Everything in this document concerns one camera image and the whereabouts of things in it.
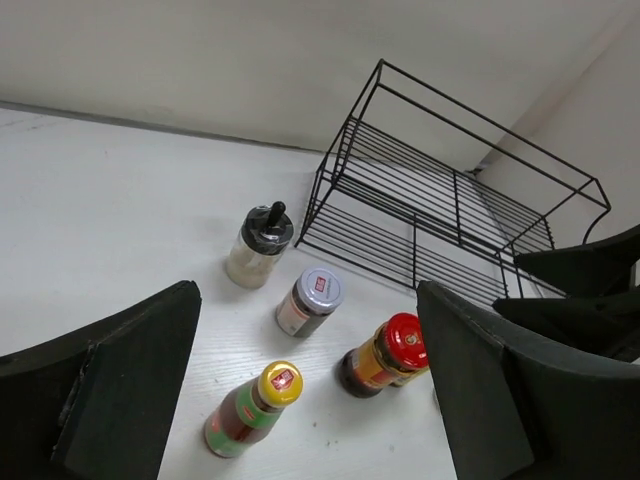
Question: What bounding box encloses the yellow-cap green-label sauce bottle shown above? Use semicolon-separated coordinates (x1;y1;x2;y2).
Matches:
203;361;304;458

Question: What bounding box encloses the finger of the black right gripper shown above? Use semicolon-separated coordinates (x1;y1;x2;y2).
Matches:
493;288;639;361
514;226;639;296

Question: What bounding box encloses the black-lid spice shaker jar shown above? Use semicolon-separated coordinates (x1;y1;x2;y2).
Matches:
225;201;294;289

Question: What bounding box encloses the red-lid chili sauce jar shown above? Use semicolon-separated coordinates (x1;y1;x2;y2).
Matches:
337;312;430;398

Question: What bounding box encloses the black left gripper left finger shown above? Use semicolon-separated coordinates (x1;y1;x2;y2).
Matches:
1;280;202;480

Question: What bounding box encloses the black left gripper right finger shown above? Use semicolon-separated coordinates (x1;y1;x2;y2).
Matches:
416;281;639;479

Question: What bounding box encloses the white-lid dark sauce jar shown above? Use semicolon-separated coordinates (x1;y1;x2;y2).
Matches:
275;267;345;338

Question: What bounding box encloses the black wire rack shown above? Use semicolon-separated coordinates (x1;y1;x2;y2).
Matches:
297;60;611;305

